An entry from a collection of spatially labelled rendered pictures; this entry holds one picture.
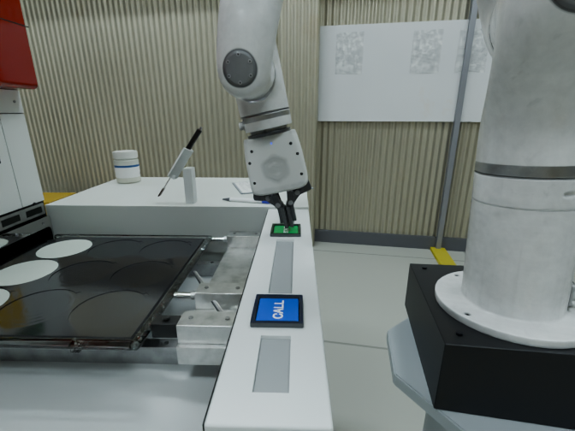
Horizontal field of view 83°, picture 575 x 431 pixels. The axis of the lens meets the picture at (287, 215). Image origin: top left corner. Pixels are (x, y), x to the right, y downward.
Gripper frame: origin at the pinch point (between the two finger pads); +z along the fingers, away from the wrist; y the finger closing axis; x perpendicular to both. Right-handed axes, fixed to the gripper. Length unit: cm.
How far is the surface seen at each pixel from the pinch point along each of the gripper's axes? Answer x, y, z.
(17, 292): -13.1, -43.6, 0.1
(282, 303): -24.8, -0.4, 2.7
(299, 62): 220, 14, -53
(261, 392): -36.6, -1.8, 3.2
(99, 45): 264, -158, -110
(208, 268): 8.0, -20.8, 11.3
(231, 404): -38.2, -3.8, 2.4
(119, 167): 39, -50, -13
